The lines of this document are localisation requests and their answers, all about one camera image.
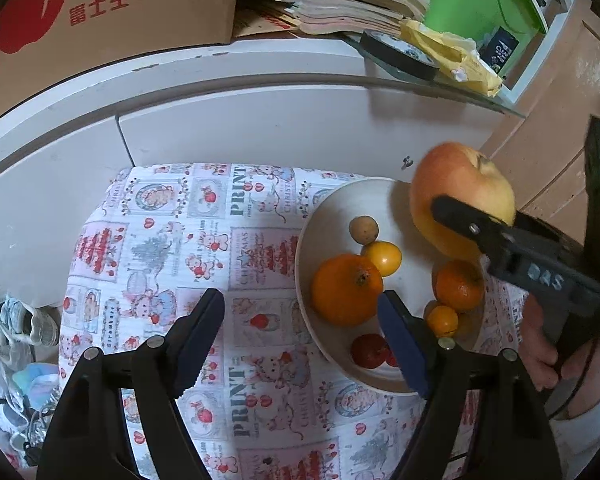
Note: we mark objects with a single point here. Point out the tan longan fruit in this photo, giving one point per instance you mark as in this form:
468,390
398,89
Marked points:
363,229

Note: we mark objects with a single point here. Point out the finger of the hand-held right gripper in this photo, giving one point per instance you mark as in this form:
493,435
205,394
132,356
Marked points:
537,229
467,222

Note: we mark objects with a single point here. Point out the person's right hand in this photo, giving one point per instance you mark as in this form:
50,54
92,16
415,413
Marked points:
535,355

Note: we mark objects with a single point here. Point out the black tape roll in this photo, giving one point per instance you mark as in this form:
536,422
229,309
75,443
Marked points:
390,55

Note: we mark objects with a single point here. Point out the printed tablecloth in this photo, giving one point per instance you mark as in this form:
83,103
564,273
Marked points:
180,260

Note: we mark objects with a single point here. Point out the cardboard box with apple print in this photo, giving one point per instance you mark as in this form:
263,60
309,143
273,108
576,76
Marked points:
130,5

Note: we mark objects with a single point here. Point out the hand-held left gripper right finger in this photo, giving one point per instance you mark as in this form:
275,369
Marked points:
405,345

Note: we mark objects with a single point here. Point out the small mandarin orange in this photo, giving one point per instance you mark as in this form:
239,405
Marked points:
457,286

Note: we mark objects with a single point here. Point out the person's right forearm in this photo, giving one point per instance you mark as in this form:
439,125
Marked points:
585,432

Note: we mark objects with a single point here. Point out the white sneaker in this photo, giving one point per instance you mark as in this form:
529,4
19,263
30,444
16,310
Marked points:
30,322

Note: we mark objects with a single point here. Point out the red cherry tomato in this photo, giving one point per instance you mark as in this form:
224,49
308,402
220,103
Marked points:
369,351

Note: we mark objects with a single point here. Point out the white round plate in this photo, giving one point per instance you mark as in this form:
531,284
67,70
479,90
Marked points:
330,210

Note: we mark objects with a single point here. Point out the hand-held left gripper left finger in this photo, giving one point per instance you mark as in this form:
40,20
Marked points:
200,340

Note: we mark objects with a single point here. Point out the yellow cherry tomato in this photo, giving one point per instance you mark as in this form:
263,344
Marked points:
382,258

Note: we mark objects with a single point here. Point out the wooden door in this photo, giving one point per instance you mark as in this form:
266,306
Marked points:
575,85

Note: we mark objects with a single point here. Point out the large yellow apple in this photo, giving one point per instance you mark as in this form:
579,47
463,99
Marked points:
445,175

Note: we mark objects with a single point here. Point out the yellow plastic bag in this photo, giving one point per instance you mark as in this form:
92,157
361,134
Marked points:
455,55

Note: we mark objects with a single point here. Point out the glass shelf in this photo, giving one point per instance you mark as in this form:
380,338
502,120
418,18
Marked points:
480,97

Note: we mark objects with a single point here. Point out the small orange kumquat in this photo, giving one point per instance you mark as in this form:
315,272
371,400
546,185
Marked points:
441,321

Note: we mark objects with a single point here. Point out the large orange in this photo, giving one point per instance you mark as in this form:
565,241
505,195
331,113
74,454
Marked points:
345,292

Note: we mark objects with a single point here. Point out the white cabinet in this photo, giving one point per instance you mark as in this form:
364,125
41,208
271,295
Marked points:
230,110

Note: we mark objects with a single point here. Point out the light blue plastic bag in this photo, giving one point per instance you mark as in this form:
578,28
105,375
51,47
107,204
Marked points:
37,380

